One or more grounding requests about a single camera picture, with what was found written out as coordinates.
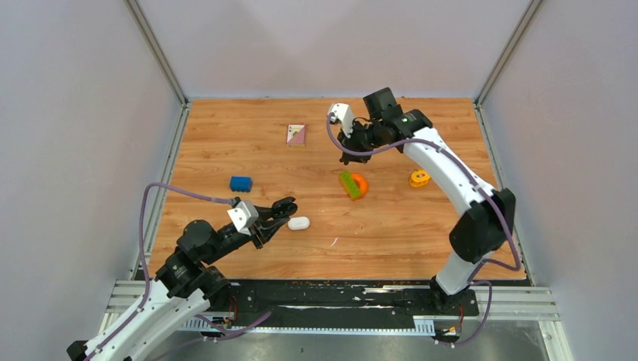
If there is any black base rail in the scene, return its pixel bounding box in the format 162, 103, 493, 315
204, 279, 479, 331

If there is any blue small object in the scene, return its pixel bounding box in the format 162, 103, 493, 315
229, 176, 253, 193

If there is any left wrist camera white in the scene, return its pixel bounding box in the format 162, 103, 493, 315
227, 201, 259, 235

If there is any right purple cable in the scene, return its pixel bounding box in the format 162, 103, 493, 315
326, 113, 522, 348

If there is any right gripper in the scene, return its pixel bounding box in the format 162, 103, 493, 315
336, 119, 383, 165

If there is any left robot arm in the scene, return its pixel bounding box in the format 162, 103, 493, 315
67, 197, 298, 360

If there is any white earbud charging case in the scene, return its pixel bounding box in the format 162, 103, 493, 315
287, 217, 311, 231

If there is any black earbud charging case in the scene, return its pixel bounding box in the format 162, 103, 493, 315
272, 196, 298, 218

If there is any orange toy piece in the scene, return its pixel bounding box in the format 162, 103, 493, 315
349, 173, 369, 201

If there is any yellow small toy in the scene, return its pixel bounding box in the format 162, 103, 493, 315
409, 169, 430, 187

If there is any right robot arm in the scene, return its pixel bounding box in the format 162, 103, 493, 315
327, 87, 516, 314

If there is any playing card box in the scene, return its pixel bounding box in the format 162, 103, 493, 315
286, 124, 307, 147

